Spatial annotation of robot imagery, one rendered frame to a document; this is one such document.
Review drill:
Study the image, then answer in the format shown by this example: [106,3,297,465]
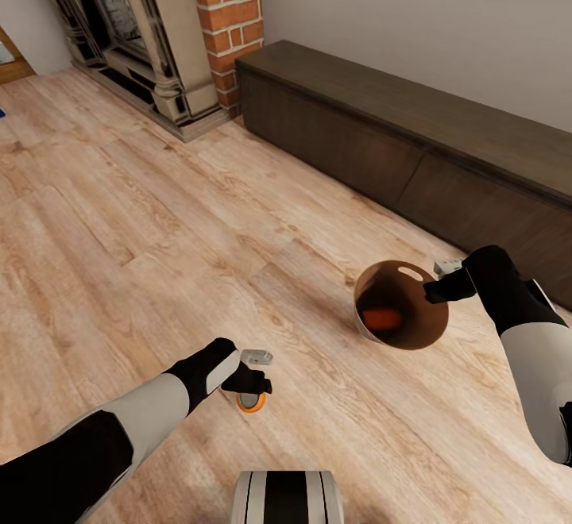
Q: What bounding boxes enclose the trash can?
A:
[354,260,450,351]

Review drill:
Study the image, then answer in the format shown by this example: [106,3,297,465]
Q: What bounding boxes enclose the robot trunk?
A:
[228,471,344,524]

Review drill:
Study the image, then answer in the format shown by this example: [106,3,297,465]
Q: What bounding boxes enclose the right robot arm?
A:
[423,245,572,468]

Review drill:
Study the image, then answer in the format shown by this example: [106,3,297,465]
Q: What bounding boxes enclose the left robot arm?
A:
[0,339,273,524]

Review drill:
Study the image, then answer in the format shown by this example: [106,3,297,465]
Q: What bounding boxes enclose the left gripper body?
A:
[221,365,265,395]

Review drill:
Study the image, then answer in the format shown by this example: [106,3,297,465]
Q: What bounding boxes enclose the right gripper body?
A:
[423,272,473,304]

